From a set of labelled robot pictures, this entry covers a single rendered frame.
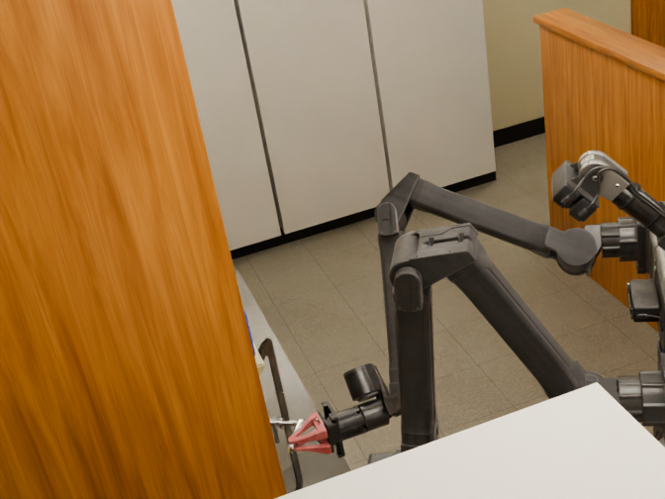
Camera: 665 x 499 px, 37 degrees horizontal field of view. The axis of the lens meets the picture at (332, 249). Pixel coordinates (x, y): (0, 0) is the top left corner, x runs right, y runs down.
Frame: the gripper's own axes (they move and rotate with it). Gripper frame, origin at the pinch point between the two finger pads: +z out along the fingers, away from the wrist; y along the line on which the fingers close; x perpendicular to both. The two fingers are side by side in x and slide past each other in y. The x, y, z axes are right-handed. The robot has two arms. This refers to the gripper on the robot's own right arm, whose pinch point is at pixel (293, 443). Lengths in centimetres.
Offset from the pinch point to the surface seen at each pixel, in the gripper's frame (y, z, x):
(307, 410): -26, -12, -42
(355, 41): -20, -124, -294
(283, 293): -119, -55, -253
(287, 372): -26, -13, -59
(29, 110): 86, 28, 23
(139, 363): 44, 24, 23
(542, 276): -119, -164, -197
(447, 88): -57, -169, -294
